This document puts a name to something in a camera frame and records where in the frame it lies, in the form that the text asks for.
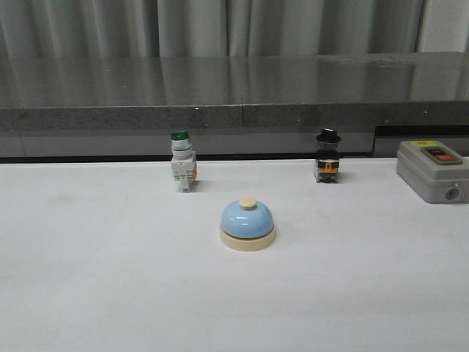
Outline black selector switch orange body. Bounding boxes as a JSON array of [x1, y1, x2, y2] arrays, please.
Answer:
[[314, 128, 341, 183]]

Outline blue desk bell cream base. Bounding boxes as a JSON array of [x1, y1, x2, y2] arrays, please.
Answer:
[[219, 197, 276, 252]]

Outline grey stone counter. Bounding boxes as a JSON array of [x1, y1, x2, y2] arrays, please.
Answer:
[[1, 53, 468, 160]]

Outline grey curtain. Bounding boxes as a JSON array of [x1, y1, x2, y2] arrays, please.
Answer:
[[0, 0, 469, 59]]

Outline green pushbutton switch white body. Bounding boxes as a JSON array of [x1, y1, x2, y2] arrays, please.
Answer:
[[171, 131, 197, 192]]

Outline grey push button control box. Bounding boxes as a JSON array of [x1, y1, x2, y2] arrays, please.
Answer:
[[396, 140, 468, 204]]

